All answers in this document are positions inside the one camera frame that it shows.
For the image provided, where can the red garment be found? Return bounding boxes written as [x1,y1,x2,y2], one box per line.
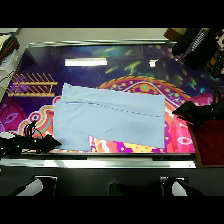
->
[189,118,224,167]

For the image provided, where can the black cable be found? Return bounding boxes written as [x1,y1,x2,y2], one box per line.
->
[23,120,46,139]

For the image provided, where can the light blue pants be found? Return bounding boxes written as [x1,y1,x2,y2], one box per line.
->
[52,82,167,153]

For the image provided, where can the silver frame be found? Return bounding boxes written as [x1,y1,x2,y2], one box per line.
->
[0,155,198,197]

